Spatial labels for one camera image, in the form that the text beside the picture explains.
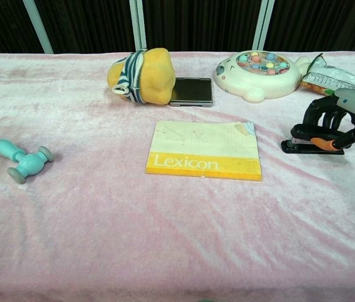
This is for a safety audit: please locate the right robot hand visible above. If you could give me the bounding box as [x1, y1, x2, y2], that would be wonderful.
[303, 87, 355, 150]

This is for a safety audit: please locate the black stapler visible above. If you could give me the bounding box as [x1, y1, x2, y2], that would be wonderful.
[280, 123, 346, 155]

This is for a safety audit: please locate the green snack packet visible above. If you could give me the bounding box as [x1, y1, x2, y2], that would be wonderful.
[300, 53, 355, 96]

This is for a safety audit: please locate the white fishing game toy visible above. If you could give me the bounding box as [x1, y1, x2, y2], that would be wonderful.
[212, 50, 311, 103]

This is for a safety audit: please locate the yellow Lexicon notebook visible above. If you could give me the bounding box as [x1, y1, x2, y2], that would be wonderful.
[145, 120, 264, 182]

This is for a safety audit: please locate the grey handheld device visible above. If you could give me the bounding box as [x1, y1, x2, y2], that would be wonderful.
[169, 77, 213, 108]

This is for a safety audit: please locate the black curtain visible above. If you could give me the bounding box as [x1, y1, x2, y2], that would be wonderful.
[0, 0, 355, 54]

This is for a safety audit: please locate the yellow plush toy striped hat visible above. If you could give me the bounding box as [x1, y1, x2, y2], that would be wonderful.
[107, 47, 176, 106]

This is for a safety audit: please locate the pink plush table cloth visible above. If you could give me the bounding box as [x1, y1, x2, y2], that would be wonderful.
[0, 51, 355, 302]

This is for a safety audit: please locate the teal toy hammer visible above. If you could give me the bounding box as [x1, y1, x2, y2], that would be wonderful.
[0, 138, 55, 184]

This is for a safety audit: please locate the white frame post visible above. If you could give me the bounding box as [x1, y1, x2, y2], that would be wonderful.
[22, 0, 54, 54]
[251, 0, 276, 52]
[129, 0, 148, 51]

